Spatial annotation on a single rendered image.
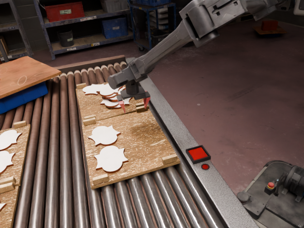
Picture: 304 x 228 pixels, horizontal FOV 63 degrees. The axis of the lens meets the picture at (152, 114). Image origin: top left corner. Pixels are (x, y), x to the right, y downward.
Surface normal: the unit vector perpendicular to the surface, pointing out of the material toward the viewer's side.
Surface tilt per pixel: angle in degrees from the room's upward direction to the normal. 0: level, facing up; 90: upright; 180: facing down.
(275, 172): 0
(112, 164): 0
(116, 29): 90
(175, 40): 91
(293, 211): 0
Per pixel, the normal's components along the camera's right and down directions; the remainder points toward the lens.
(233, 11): -0.24, 0.22
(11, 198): -0.07, -0.83
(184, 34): -0.74, 0.43
